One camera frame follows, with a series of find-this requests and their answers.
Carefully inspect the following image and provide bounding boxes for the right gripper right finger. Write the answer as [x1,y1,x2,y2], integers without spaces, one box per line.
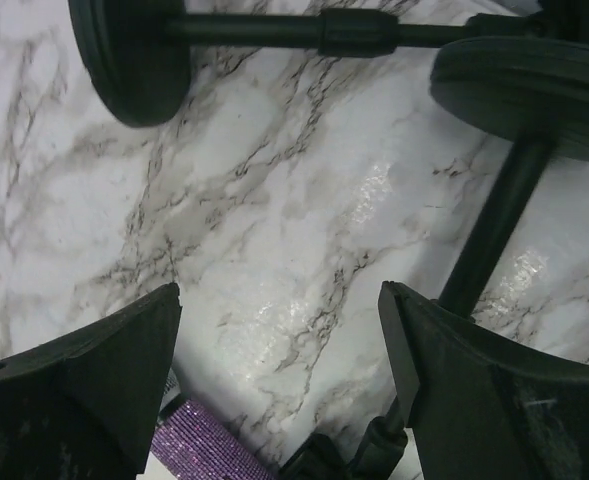
[378,282,589,479]

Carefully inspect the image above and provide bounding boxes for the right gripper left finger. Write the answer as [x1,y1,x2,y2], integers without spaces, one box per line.
[0,283,181,479]

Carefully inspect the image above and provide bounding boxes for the black microphone stand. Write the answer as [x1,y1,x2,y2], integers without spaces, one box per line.
[69,1,589,137]
[280,37,589,479]

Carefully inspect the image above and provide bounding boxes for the purple glitter microphone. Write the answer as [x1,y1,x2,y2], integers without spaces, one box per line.
[150,371,274,480]

